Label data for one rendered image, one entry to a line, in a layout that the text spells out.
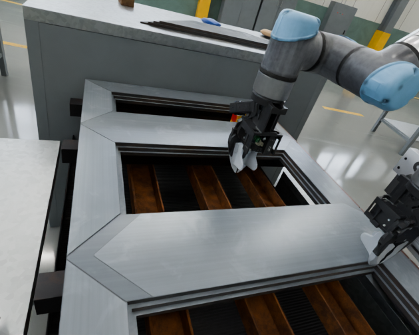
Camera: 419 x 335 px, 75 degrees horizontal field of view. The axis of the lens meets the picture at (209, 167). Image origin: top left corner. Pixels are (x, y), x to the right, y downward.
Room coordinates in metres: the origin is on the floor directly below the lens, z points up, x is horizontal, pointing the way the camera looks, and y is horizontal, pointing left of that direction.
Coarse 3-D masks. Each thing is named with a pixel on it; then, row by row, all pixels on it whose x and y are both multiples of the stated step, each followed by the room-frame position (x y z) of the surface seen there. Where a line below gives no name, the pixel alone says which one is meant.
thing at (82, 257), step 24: (120, 96) 0.91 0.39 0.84; (144, 96) 0.96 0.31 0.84; (120, 144) 0.62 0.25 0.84; (144, 144) 0.65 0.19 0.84; (288, 144) 0.92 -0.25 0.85; (120, 168) 0.54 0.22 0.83; (288, 168) 0.80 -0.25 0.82; (120, 192) 0.44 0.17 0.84; (312, 192) 0.69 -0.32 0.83; (120, 216) 0.37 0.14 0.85; (96, 240) 0.30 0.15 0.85; (96, 264) 0.26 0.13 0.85; (360, 264) 0.45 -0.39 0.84; (120, 288) 0.23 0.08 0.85; (216, 288) 0.28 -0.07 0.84; (240, 288) 0.30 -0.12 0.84; (264, 288) 0.32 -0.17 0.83; (288, 288) 0.34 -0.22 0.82; (384, 288) 0.42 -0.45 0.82; (144, 312) 0.22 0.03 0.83; (168, 312) 0.23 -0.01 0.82; (408, 312) 0.37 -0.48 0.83
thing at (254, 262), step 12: (216, 216) 0.45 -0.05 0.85; (228, 216) 0.46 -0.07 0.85; (240, 216) 0.47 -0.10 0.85; (228, 228) 0.43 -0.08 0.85; (240, 228) 0.44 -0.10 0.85; (252, 228) 0.45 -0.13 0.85; (228, 240) 0.39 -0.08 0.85; (240, 240) 0.40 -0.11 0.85; (252, 240) 0.41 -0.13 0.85; (240, 252) 0.37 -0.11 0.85; (252, 252) 0.38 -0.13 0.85; (264, 252) 0.39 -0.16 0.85; (240, 264) 0.34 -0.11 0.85; (252, 264) 0.35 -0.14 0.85; (264, 264) 0.36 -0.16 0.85; (252, 276) 0.33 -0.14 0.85; (264, 276) 0.33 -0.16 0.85; (276, 276) 0.34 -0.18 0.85
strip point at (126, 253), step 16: (128, 224) 0.36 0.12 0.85; (112, 240) 0.31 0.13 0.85; (128, 240) 0.32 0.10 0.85; (144, 240) 0.33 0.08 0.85; (96, 256) 0.27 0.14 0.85; (112, 256) 0.28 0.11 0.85; (128, 256) 0.29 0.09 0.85; (144, 256) 0.30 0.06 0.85; (128, 272) 0.26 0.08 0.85; (144, 272) 0.27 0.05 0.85; (144, 288) 0.24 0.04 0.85
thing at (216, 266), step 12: (192, 216) 0.43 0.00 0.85; (204, 216) 0.44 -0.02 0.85; (192, 228) 0.39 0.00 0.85; (204, 228) 0.40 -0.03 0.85; (216, 228) 0.41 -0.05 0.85; (192, 240) 0.36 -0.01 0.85; (204, 240) 0.37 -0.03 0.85; (216, 240) 0.38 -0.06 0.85; (192, 252) 0.34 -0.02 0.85; (204, 252) 0.35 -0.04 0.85; (216, 252) 0.35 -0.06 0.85; (228, 252) 0.36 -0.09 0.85; (204, 264) 0.32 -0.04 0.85; (216, 264) 0.33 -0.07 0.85; (228, 264) 0.34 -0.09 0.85; (204, 276) 0.30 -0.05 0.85; (216, 276) 0.30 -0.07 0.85; (228, 276) 0.31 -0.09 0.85; (240, 276) 0.32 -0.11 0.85; (204, 288) 0.27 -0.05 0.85
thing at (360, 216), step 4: (352, 208) 0.64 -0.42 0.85; (352, 212) 0.62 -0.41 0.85; (356, 212) 0.63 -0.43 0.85; (360, 212) 0.63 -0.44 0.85; (356, 216) 0.61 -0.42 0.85; (360, 216) 0.62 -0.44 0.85; (364, 216) 0.62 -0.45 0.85; (360, 220) 0.60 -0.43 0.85; (364, 220) 0.60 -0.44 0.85; (368, 220) 0.61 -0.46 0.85; (364, 224) 0.59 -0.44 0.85; (368, 224) 0.59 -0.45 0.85; (368, 228) 0.57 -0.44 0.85; (372, 228) 0.58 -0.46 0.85; (376, 228) 0.58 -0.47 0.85; (372, 232) 0.56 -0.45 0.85; (392, 256) 0.50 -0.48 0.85
